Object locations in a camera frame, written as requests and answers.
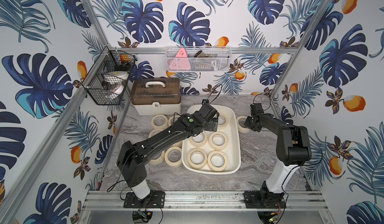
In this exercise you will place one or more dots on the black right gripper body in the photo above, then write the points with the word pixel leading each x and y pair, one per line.
pixel 248 123

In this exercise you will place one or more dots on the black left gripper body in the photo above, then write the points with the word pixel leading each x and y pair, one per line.
pixel 213 123

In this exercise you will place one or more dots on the cream masking tape roll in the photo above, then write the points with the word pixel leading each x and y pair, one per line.
pixel 199 140
pixel 155 132
pixel 241 125
pixel 173 157
pixel 158 158
pixel 173 119
pixel 159 122
pixel 197 158
pixel 217 161
pixel 223 121
pixel 218 141

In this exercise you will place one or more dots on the white plastic storage tray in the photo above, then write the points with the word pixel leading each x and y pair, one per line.
pixel 232 151

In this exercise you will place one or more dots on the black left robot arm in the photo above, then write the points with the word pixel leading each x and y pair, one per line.
pixel 133 157

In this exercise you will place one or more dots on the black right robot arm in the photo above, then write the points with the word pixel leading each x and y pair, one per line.
pixel 293 148

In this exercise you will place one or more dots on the pink triangle ruler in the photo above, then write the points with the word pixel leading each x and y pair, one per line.
pixel 180 62

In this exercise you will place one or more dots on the brown lidded white toolbox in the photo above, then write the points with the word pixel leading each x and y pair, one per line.
pixel 156 96

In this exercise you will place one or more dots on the white round item in basket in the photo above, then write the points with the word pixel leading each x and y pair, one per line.
pixel 114 82

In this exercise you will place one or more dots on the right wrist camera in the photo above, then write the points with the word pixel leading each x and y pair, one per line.
pixel 256 109

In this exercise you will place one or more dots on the white mesh wall basket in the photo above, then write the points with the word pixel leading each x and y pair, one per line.
pixel 204 59

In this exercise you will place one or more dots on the black wire wall basket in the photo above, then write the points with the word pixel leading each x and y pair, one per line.
pixel 110 60

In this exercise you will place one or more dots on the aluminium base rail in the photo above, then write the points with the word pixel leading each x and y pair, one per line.
pixel 205 201

